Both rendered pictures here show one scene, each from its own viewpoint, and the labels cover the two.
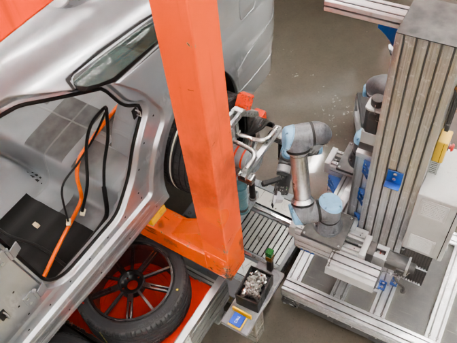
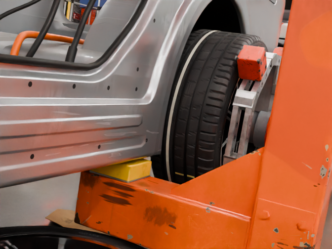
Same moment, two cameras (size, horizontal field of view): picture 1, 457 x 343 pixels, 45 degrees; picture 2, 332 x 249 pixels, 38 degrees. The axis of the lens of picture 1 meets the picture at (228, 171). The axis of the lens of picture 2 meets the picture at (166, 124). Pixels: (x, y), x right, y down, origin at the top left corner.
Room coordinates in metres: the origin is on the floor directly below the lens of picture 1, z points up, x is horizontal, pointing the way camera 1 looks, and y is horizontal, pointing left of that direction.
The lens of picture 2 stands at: (0.46, 0.68, 1.03)
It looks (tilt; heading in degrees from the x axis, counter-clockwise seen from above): 7 degrees down; 348
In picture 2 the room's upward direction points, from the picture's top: 9 degrees clockwise
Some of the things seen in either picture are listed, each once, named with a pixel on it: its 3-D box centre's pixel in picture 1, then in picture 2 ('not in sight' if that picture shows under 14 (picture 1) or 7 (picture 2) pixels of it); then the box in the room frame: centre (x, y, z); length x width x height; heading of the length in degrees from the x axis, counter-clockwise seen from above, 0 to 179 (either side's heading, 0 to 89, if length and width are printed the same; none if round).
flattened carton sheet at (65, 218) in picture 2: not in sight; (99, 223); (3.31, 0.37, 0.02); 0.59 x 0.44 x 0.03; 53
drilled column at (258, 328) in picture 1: (252, 318); not in sight; (1.36, -0.03, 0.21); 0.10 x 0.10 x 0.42; 53
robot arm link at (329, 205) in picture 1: (328, 207); not in sight; (1.56, -0.48, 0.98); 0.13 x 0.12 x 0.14; 93
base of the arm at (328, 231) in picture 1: (328, 220); not in sight; (1.57, -0.49, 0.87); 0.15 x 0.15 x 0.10
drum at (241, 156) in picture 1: (242, 156); (278, 132); (2.09, -0.09, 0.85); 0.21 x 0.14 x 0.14; 53
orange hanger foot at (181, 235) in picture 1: (174, 224); (172, 184); (1.78, 0.35, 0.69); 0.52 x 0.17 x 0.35; 53
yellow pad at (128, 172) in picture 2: (149, 211); (121, 166); (1.88, 0.48, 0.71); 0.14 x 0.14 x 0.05; 53
